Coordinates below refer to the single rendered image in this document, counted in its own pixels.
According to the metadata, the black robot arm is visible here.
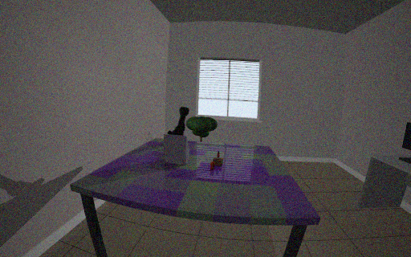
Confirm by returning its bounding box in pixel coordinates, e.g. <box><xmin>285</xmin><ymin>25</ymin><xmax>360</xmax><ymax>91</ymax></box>
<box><xmin>168</xmin><ymin>106</ymin><xmax>189</xmax><ymax>136</ymax></box>

